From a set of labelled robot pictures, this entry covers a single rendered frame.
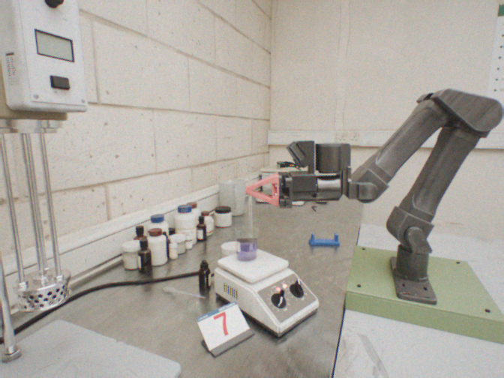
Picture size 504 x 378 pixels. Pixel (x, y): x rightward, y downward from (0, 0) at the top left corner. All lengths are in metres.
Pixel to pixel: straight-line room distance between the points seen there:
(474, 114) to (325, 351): 0.52
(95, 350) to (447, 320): 0.64
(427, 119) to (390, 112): 1.38
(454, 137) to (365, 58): 1.45
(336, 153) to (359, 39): 1.55
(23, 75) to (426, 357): 0.70
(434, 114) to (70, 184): 0.86
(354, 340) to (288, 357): 0.13
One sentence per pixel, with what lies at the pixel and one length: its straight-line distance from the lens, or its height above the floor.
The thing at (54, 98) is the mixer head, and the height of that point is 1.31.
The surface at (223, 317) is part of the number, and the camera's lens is 0.62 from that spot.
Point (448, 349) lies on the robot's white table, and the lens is 0.69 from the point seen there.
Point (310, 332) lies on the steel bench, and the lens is 0.64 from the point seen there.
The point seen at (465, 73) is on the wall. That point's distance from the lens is 2.14.
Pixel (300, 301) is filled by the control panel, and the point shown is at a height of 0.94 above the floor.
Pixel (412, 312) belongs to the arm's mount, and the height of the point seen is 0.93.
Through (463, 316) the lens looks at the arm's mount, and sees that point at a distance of 0.72.
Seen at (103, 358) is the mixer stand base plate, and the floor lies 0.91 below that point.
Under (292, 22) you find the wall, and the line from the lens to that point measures 2.26.
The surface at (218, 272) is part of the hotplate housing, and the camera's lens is 0.70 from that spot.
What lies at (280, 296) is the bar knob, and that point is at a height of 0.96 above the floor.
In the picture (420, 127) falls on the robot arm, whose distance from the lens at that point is 0.70.
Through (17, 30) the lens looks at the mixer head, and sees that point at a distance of 0.41.
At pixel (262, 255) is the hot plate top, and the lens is 0.72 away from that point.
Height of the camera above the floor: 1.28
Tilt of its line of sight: 10 degrees down
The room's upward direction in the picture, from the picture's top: straight up
